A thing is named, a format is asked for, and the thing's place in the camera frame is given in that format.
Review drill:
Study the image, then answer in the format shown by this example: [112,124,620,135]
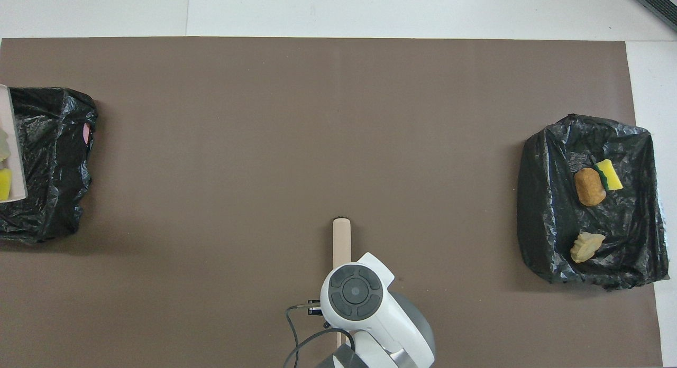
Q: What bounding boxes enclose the black bin bag pink mark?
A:
[0,87,99,244]

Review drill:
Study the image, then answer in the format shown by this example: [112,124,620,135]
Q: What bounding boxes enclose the beige plastic dustpan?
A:
[0,84,28,203]

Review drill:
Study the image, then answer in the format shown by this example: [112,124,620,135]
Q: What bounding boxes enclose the brown table mat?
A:
[0,37,663,368]

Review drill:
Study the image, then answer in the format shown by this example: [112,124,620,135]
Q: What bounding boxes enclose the grey ribbed vent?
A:
[629,0,677,33]

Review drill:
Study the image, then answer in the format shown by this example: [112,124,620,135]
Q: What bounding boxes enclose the beige hand brush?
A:
[332,217,353,348]

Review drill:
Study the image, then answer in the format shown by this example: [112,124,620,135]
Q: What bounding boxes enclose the green yellow sponge scrap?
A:
[592,159,624,191]

